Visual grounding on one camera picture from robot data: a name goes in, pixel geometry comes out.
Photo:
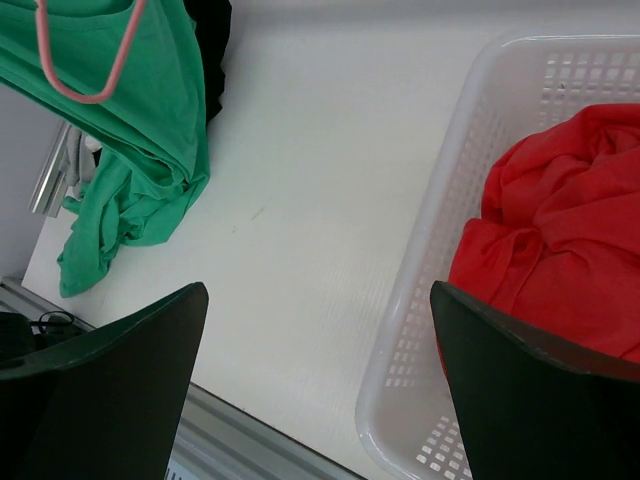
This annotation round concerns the black tank top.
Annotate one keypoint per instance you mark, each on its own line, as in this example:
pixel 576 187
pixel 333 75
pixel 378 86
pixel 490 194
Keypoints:
pixel 212 30

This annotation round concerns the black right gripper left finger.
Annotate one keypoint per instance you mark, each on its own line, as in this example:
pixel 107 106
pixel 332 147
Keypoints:
pixel 105 404

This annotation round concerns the aluminium front table rail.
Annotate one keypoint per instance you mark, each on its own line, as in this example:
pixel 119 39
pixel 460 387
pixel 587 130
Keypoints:
pixel 215 440

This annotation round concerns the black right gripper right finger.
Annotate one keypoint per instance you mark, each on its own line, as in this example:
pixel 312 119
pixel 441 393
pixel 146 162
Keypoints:
pixel 531 405

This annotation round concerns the grey tank top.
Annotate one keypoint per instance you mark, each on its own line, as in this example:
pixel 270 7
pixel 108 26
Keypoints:
pixel 82 158

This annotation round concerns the aluminium frame left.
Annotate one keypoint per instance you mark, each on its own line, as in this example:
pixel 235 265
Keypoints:
pixel 50 187

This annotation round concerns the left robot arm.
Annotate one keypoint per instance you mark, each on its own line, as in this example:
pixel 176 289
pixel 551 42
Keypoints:
pixel 21 336

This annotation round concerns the green shirt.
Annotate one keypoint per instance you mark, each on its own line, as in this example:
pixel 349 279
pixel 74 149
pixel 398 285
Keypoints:
pixel 154 162

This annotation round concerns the white perforated plastic basket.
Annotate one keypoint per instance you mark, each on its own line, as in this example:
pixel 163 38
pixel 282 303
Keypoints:
pixel 517 85

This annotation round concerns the red tank top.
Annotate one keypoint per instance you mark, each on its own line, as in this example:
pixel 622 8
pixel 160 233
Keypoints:
pixel 556 244

